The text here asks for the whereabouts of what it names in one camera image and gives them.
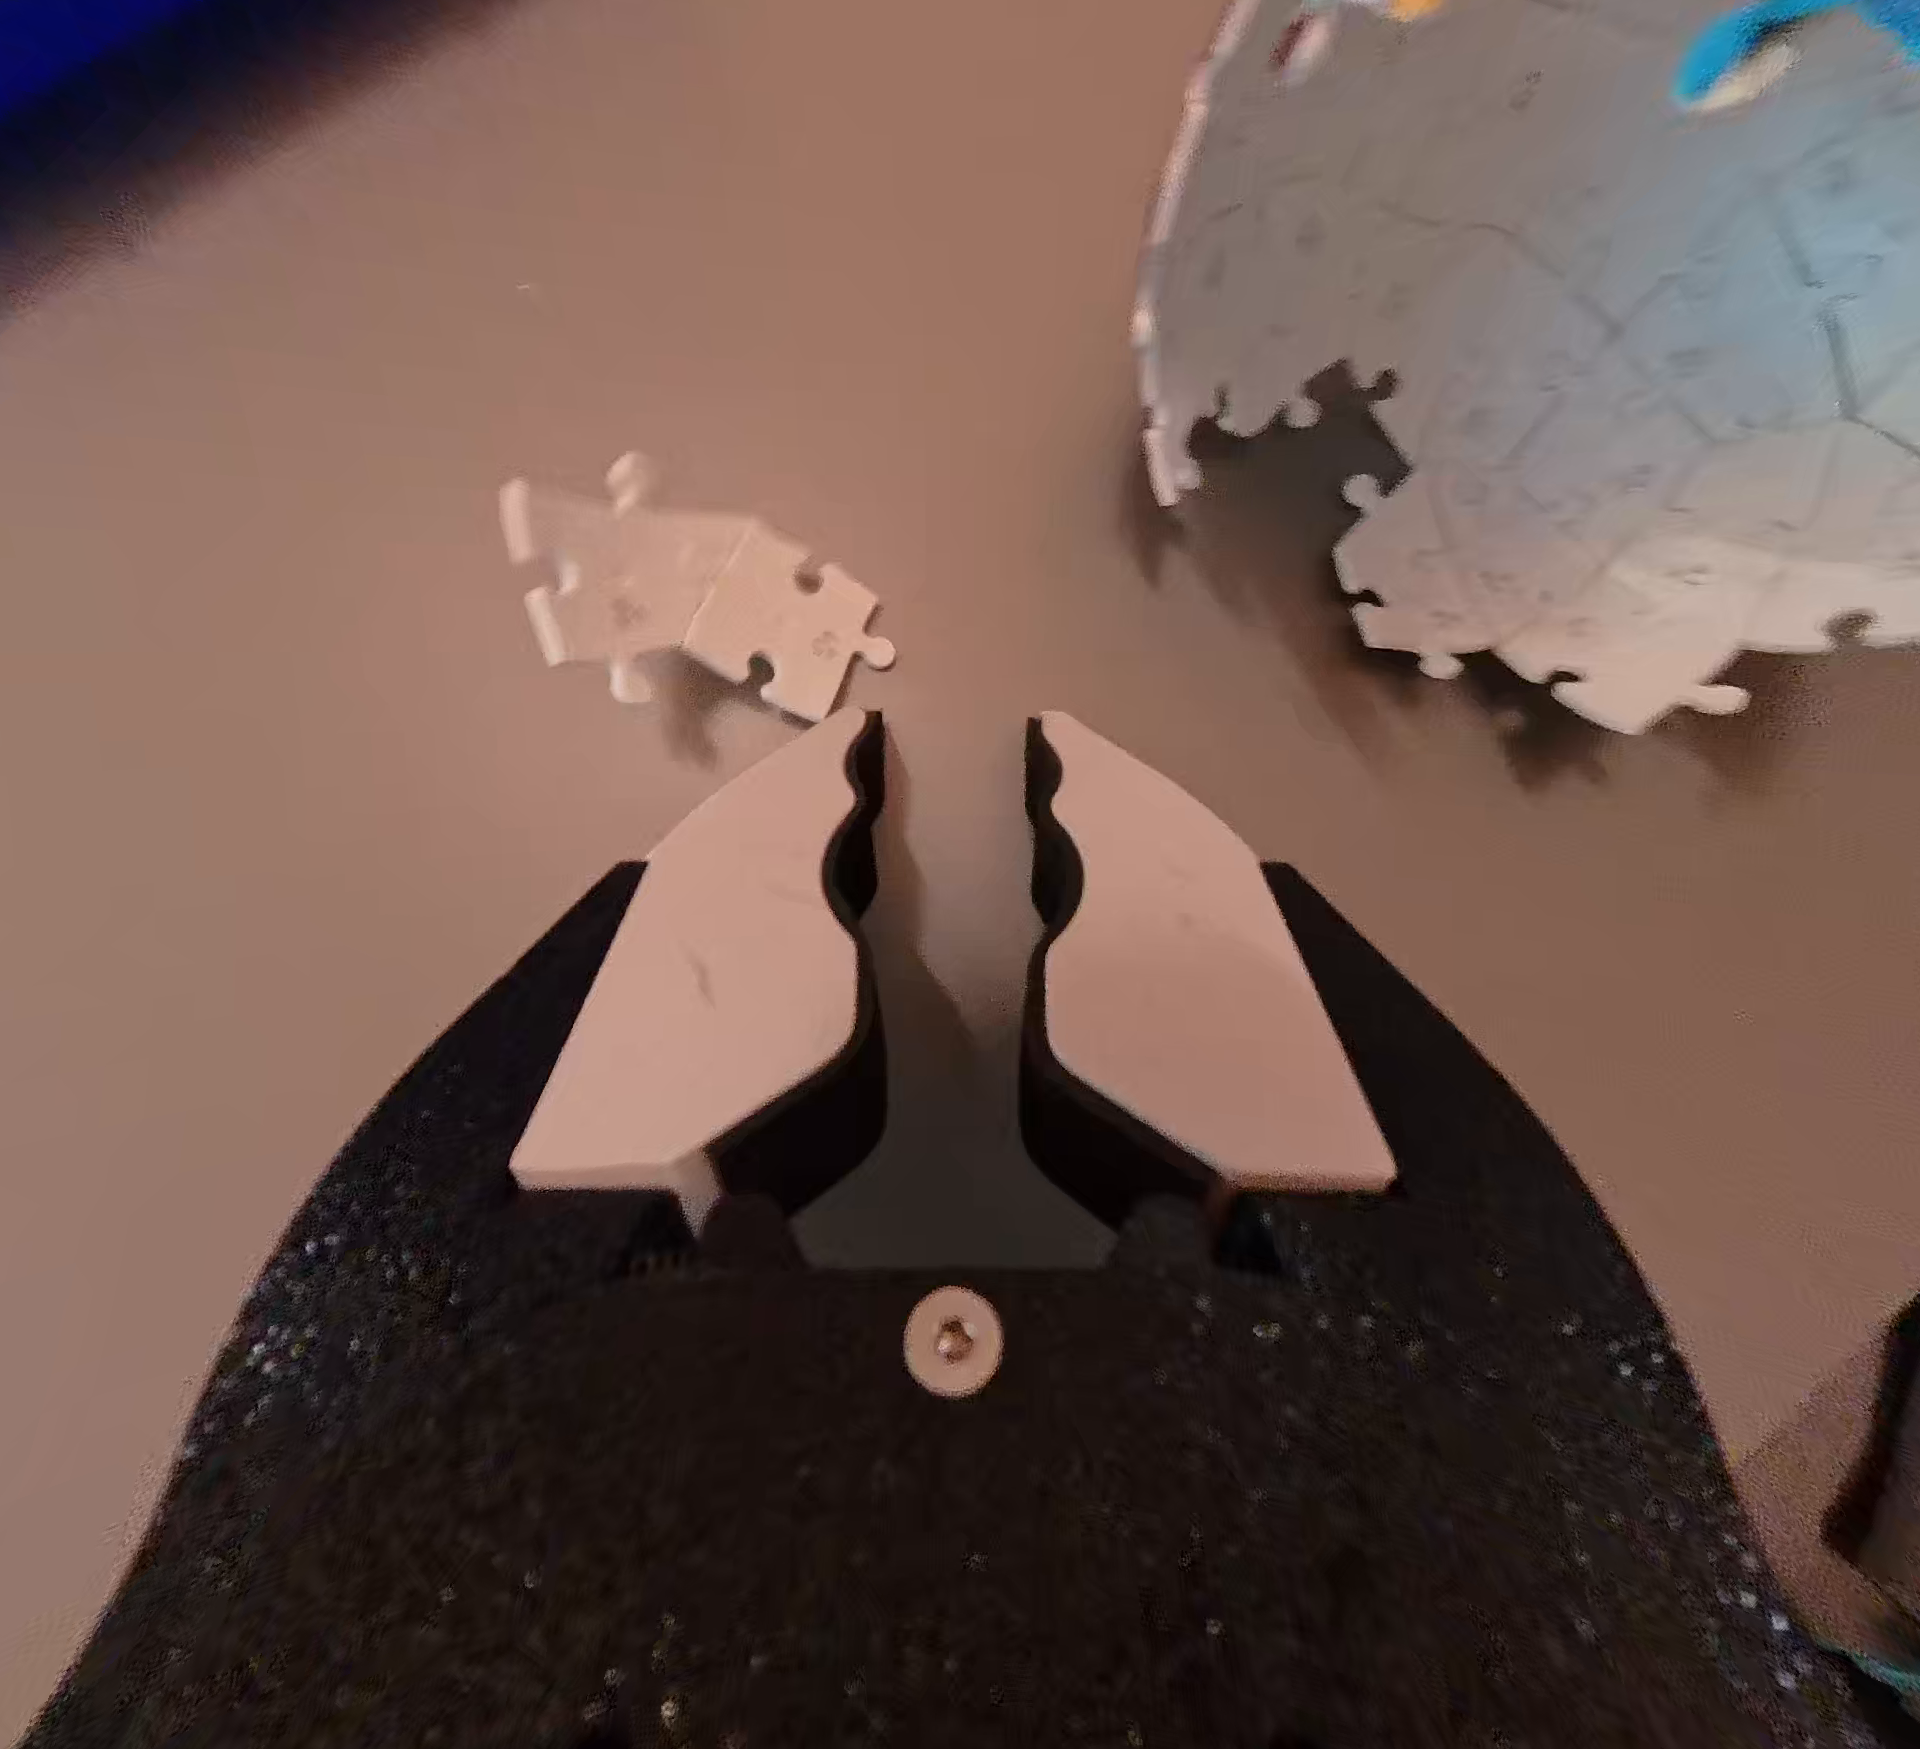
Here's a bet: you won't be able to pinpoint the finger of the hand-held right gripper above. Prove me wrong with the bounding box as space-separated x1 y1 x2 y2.
1740 1291 1920 1677

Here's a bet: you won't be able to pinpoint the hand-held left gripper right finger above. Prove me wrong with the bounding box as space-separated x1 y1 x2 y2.
1020 707 1399 1234

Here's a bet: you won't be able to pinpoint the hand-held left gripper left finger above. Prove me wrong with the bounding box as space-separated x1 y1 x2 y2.
507 705 891 1237

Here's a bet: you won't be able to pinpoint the joined white puzzle pieces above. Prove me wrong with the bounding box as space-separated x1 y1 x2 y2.
498 452 898 726

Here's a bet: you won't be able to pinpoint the colourful printed puzzle ball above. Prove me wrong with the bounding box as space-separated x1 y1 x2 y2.
1132 0 1920 737

